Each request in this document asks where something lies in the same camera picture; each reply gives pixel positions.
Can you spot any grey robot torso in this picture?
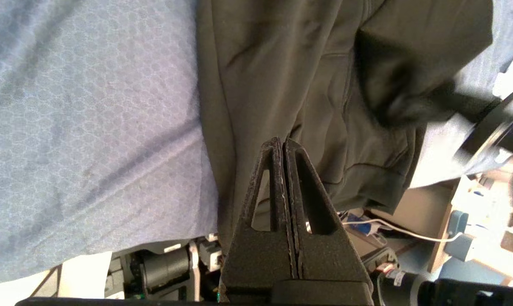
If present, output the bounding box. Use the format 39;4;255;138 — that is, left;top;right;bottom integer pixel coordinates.
31;238;223;303

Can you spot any small blue floor object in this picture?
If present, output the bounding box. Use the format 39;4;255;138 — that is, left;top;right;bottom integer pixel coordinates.
346;214;381;237

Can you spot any tan wooden panel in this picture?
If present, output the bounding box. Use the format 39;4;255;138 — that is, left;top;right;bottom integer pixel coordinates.
367;178;463;238

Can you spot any blue bed sheet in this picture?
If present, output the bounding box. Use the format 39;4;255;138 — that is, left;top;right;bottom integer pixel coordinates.
0;0;513;286

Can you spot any black zip hoodie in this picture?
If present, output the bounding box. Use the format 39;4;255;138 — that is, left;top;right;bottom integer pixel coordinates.
196;0;495;255

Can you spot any white floor cable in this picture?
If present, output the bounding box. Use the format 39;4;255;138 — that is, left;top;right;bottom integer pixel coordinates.
341;218;465;244

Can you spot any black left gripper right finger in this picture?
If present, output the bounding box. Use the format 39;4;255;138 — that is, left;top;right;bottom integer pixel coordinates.
284;138;374;298

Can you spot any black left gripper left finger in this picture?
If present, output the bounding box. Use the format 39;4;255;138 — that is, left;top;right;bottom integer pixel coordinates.
219;137;299;298

